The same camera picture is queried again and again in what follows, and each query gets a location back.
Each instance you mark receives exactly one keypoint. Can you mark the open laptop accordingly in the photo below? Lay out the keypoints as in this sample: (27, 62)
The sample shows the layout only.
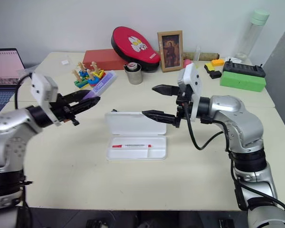
(2, 71)

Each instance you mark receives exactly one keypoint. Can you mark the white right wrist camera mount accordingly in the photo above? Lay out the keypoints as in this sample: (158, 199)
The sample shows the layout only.
(192, 76)

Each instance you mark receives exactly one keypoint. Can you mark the yellow toy block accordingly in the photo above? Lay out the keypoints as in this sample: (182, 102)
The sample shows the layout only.
(218, 62)

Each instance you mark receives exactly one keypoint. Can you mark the white plastic pencil case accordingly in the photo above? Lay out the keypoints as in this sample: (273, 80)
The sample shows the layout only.
(133, 128)

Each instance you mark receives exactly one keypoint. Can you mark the red and black boxing pad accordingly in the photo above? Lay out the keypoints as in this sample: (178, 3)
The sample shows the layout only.
(135, 47)

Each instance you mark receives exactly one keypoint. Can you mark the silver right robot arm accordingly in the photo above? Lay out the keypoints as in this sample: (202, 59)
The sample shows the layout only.
(237, 118)

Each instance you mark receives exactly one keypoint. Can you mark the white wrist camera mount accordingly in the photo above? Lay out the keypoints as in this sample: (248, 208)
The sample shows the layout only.
(192, 76)
(44, 89)

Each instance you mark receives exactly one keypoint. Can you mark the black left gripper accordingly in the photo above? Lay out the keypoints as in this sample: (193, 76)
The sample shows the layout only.
(61, 110)

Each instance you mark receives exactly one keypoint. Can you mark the brown rolled mat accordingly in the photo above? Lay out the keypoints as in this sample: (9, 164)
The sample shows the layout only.
(209, 55)

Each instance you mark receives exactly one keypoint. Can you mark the black remote controller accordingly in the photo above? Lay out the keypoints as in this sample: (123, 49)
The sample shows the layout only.
(244, 69)

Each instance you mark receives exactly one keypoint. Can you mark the wooden picture frame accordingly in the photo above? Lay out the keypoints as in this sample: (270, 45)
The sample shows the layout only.
(171, 51)

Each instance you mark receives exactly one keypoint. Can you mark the red and white marker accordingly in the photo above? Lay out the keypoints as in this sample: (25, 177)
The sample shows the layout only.
(130, 145)

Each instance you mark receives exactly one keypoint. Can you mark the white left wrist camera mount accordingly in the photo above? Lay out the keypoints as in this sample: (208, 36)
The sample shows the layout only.
(44, 89)

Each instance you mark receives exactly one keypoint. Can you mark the black small block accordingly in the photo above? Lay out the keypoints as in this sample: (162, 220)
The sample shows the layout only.
(215, 74)

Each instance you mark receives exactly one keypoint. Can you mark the green rectangular box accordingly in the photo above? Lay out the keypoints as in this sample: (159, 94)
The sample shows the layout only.
(242, 82)

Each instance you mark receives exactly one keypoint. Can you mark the pink small object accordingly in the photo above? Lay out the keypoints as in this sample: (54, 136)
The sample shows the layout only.
(187, 63)

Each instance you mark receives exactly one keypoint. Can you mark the metal cup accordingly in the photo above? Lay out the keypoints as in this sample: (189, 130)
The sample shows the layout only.
(134, 77)

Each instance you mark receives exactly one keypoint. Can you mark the yellow and black block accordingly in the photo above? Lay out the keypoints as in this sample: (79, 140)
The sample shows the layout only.
(209, 67)

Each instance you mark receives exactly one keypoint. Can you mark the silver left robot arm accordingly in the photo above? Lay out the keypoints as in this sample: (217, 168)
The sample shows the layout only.
(7, 126)

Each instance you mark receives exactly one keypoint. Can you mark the red rectangular box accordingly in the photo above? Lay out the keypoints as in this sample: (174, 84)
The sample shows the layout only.
(97, 59)

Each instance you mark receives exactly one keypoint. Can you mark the small white paper scrap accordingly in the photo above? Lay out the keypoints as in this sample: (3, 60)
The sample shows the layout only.
(65, 62)

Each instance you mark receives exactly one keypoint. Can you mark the clear bottle with green cap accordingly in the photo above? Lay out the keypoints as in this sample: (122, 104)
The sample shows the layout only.
(250, 35)

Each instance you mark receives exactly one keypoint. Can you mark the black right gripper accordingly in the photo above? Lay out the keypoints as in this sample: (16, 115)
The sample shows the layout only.
(184, 102)

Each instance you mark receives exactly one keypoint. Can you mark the colourful wooden stacking toy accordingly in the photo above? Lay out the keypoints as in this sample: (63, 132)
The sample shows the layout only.
(90, 76)

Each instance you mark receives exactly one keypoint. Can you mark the tape roll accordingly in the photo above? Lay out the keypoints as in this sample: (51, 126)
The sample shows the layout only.
(132, 66)

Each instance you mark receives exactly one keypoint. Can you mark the purple rectangular box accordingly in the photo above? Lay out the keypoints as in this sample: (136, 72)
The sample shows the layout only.
(105, 82)

